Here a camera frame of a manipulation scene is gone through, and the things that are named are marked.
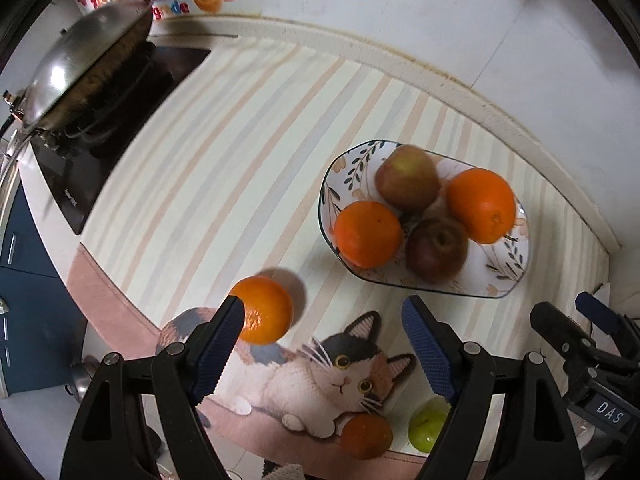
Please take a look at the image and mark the floral ceramic bowl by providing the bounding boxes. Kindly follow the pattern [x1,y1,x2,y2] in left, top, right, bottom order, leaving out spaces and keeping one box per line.
[318,140,531,300]

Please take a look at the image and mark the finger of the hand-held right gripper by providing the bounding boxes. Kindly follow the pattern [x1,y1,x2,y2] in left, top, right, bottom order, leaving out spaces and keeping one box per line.
[530,301,597,383]
[574,291,640,378]

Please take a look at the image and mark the black burner grate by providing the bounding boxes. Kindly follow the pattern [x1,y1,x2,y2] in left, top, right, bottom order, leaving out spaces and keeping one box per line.
[44,42,173,153]

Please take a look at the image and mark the orange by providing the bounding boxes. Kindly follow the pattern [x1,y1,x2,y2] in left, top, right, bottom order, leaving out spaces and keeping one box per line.
[446,168,517,245]
[333,201,404,270]
[229,276,294,345]

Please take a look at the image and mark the striped cat print mat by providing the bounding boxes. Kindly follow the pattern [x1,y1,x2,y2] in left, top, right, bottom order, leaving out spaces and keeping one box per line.
[67,40,614,480]

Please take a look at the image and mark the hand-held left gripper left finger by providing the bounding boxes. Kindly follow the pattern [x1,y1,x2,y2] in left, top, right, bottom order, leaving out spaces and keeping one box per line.
[60,295,246,480]

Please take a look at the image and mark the green apple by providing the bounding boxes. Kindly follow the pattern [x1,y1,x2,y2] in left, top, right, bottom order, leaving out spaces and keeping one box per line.
[408,397,454,454]

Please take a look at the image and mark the small dark tangerine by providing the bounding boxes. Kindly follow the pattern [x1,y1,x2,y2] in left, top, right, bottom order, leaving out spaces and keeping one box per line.
[341,413,395,461]

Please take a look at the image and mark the steel wok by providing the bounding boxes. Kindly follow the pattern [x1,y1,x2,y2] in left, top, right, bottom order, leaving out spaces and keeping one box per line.
[2,0,154,137]

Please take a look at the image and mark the blue cabinet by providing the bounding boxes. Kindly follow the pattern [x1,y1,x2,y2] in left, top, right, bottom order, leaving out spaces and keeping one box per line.
[0,180,87,402]

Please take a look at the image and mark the black glass cooktop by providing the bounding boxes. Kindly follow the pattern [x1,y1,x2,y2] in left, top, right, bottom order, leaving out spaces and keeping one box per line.
[30,44,212,236]

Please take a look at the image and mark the shiny metal object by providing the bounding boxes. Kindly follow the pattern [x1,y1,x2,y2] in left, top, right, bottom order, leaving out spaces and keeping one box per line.
[64,355,102,407]

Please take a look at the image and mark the red apple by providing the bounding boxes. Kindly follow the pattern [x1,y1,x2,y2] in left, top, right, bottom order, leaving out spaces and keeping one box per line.
[375,144,442,213]
[405,217,470,281]

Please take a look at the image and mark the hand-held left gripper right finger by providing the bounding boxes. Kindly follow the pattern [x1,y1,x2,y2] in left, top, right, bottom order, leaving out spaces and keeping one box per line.
[401,294,586,480]

